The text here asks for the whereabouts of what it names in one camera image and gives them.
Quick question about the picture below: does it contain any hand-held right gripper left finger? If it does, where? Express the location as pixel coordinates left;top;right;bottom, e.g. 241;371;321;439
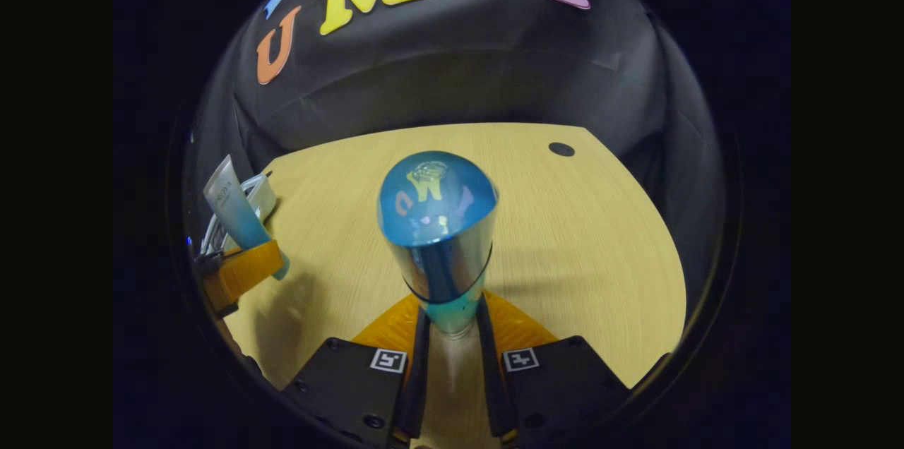
281;292;433;449

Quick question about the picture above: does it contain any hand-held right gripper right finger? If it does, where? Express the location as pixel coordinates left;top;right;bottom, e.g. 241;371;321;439
477;292;631;449

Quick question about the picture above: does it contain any blue white skin care tube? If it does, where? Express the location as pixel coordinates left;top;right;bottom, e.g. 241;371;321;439
203;155;290;282

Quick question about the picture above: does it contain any white suitcase with handles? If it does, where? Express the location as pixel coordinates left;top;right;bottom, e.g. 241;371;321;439
200;172;278;256

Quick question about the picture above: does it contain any blue capped skin care bottle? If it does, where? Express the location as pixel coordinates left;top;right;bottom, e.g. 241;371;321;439
376;150;499;337

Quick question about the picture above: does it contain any black backdrop cloth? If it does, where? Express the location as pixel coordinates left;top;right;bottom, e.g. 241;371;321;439
185;0;725;309

